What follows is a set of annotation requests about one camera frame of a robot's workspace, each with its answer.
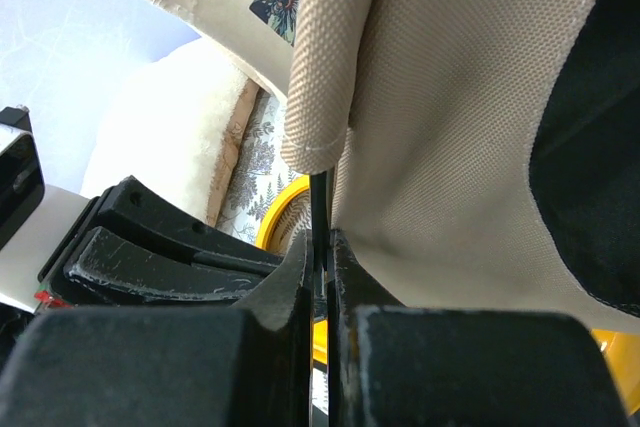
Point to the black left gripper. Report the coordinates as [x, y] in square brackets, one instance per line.
[168, 257]

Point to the white fluffy cushion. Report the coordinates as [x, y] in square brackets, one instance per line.
[176, 126]

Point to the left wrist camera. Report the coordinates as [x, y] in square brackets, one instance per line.
[22, 182]

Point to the black tent pole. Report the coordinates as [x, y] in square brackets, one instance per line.
[321, 199]

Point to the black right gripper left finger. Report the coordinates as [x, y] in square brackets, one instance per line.
[249, 364]

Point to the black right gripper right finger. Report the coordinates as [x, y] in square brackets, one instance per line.
[391, 365]

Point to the beige pet tent fabric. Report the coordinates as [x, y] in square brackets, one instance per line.
[487, 151]

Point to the floral table mat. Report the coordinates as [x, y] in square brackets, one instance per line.
[260, 175]

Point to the yellow double bowl stand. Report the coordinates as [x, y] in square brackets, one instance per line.
[621, 350]

